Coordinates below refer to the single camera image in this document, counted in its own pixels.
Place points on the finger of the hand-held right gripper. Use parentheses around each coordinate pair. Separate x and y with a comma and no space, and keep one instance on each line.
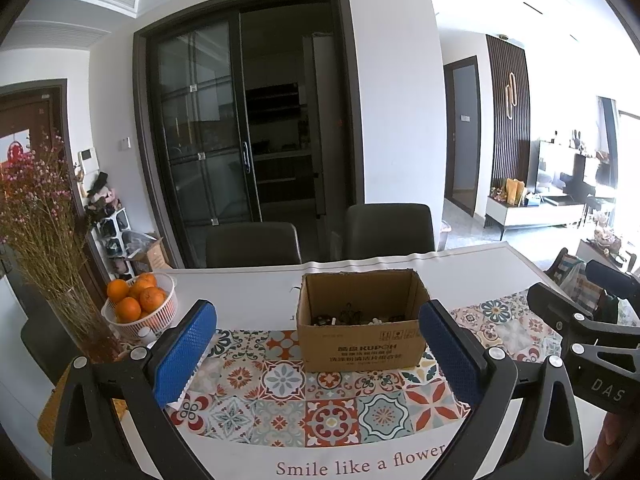
(550,302)
(612,277)

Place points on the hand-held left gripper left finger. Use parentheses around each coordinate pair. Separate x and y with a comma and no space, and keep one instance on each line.
(185,355)

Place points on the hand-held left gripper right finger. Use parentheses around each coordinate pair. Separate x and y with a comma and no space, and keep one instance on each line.
(450,357)

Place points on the brown cardboard box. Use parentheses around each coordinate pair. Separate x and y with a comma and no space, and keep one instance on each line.
(360,350)

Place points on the plaid cloth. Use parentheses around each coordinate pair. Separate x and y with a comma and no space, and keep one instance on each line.
(575,272)

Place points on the white plastic basket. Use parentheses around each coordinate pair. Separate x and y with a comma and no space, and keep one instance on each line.
(161,321)

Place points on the small white cup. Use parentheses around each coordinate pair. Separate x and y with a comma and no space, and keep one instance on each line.
(146,335)

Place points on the orange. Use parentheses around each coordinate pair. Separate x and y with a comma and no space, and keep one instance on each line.
(127,310)
(118,291)
(142,280)
(152,300)

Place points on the white tv cabinet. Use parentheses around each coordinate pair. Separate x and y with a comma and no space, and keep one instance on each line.
(530,212)

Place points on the clear glass vase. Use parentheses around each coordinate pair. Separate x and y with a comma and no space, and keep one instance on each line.
(85,325)

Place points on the open cardboard box with clutter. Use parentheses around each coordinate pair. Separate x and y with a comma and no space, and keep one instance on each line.
(150,255)

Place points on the flat screen television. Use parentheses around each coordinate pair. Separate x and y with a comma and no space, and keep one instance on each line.
(565,170)

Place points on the dark grey dining chair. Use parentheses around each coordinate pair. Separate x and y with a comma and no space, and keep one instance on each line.
(252,245)
(387,230)
(42,345)

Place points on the cluttered shoe rack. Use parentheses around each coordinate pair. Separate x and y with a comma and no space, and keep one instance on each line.
(107,230)

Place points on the woven yellow placemat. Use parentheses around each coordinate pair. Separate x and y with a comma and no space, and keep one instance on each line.
(47,410)

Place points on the grey interior door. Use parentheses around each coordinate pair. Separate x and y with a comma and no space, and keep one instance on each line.
(462,135)

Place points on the dried pink flowers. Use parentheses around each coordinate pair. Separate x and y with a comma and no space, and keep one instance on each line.
(35,210)

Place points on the dark framed sliding glass door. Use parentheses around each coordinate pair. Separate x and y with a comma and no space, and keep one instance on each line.
(200,135)

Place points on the red door decoration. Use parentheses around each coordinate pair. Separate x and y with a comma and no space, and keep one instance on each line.
(15,152)

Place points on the brown entrance door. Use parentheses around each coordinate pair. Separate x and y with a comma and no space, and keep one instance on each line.
(30,120)

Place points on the dark slatted wall panel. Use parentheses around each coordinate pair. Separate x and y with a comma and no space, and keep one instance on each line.
(507,110)

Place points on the white wall intercom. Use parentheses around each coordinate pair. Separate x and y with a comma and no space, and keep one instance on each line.
(87,161)

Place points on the white light switch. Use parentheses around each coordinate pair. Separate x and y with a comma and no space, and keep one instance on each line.
(124,143)

